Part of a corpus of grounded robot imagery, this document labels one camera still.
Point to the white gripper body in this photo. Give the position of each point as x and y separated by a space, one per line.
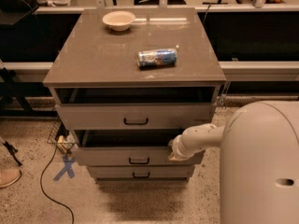
177 147

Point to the grey drawer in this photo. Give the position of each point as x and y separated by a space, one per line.
142 172
128 147
136 108

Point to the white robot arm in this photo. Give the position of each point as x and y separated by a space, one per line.
259 163

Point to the grey bottom drawer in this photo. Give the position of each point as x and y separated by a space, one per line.
142 172

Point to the grey drawer cabinet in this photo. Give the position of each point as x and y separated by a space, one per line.
96 57

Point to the grey top drawer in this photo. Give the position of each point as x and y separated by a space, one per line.
136 108

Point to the blue crushed drink can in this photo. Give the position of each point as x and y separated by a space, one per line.
156 57

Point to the blue tape cross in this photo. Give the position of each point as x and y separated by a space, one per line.
67 169

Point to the white paper bowl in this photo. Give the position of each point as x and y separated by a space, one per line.
119 20

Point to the black tripod leg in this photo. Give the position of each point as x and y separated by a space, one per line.
11 149

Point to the tan shoe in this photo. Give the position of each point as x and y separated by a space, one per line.
9 177

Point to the black chair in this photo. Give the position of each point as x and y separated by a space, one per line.
13 11

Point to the wire basket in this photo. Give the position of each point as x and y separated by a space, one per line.
61 138

